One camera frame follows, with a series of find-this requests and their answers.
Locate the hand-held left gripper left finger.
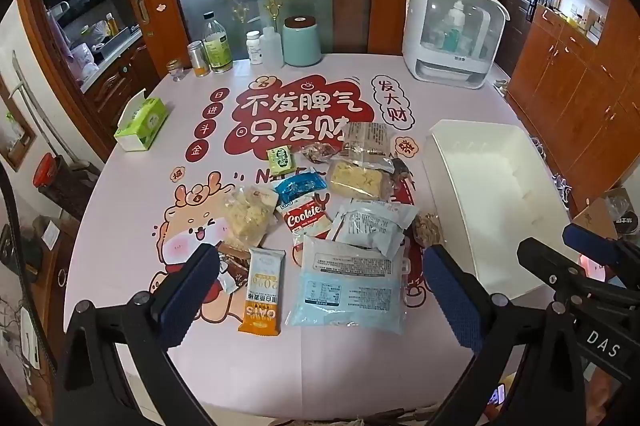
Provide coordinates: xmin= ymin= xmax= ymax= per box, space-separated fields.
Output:
xmin=62 ymin=243 xmax=223 ymax=426

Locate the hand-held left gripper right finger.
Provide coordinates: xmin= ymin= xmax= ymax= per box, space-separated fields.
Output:
xmin=422 ymin=243 xmax=586 ymax=426

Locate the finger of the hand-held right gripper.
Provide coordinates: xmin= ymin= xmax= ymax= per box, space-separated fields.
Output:
xmin=562 ymin=223 xmax=640 ymax=277
xmin=517 ymin=237 xmax=640 ymax=307

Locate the brown chocolate snack packet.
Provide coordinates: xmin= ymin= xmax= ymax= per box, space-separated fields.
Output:
xmin=216 ymin=242 xmax=251 ymax=297

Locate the orange white bar packet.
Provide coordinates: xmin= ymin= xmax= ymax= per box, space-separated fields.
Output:
xmin=237 ymin=247 xmax=286 ymax=337

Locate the small clear nut packet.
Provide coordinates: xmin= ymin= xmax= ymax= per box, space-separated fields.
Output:
xmin=412 ymin=212 xmax=446 ymax=249

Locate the white plastic bin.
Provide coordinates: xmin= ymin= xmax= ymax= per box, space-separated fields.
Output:
xmin=422 ymin=119 xmax=583 ymax=302

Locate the large light blue packet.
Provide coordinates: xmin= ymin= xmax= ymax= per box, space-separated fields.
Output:
xmin=285 ymin=233 xmax=408 ymax=337

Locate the white grey snack packet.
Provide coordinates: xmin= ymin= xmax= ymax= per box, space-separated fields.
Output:
xmin=327 ymin=198 xmax=420 ymax=257

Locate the red cookie packet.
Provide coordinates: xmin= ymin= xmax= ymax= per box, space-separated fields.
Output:
xmin=281 ymin=193 xmax=335 ymax=237

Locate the blue foil snack packet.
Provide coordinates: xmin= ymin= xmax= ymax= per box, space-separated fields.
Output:
xmin=274 ymin=173 xmax=328 ymax=209

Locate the small dark snack packet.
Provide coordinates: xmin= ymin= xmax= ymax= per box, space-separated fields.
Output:
xmin=390 ymin=158 xmax=416 ymax=179

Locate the yellow cracker packet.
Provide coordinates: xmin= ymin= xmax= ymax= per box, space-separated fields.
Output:
xmin=326 ymin=158 xmax=393 ymax=202

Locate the small green snack packet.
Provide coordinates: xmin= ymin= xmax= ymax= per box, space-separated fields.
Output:
xmin=266 ymin=146 xmax=294 ymax=172

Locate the clear packet with grey label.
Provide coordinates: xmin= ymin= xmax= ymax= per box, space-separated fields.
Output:
xmin=342 ymin=122 xmax=396 ymax=169

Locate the clear packet of mixed nuts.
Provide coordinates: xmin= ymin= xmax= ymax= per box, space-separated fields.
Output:
xmin=291 ymin=142 xmax=346 ymax=164

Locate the person's right forearm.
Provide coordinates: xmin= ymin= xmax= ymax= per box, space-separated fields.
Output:
xmin=582 ymin=356 xmax=640 ymax=426

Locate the cardboard box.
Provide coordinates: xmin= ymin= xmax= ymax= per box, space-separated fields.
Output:
xmin=572 ymin=188 xmax=636 ymax=242

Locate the pink printed tablecloth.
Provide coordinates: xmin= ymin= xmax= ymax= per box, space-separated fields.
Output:
xmin=62 ymin=51 xmax=608 ymax=422

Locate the green tissue box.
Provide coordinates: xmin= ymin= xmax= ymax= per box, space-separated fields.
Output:
xmin=114 ymin=88 xmax=168 ymax=153

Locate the red lidded container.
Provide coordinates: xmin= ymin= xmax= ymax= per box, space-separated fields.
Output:
xmin=32 ymin=154 xmax=63 ymax=187

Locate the metal tin can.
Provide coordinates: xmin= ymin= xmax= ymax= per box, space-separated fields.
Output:
xmin=187 ymin=41 xmax=210 ymax=78

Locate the wooden framed picture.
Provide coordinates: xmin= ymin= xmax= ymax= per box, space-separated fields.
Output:
xmin=0 ymin=78 xmax=37 ymax=172

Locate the glass bottle with green label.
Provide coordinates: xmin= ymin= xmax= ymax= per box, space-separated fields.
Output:
xmin=201 ymin=11 xmax=235 ymax=74

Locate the white pill bottle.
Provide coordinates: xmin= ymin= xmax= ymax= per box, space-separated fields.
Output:
xmin=246 ymin=30 xmax=265 ymax=65

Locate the translucent plastic bottle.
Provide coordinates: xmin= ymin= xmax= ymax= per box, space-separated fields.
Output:
xmin=261 ymin=26 xmax=285 ymax=67

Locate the teal canister with brown lid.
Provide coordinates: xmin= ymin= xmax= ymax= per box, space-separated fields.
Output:
xmin=282 ymin=15 xmax=323 ymax=68

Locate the white countertop sterilizer appliance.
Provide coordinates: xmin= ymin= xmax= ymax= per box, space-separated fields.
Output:
xmin=402 ymin=0 xmax=511 ymax=89

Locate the wooden wall cabinet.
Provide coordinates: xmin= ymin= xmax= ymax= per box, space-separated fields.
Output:
xmin=505 ymin=0 xmax=640 ymax=207

